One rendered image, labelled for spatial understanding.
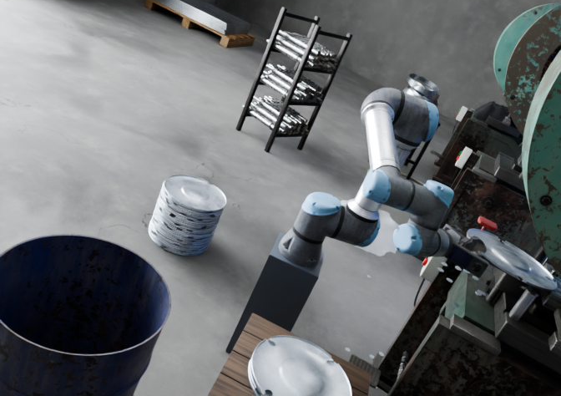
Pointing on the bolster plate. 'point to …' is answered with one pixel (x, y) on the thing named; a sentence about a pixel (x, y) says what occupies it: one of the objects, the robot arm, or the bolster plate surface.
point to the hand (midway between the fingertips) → (483, 252)
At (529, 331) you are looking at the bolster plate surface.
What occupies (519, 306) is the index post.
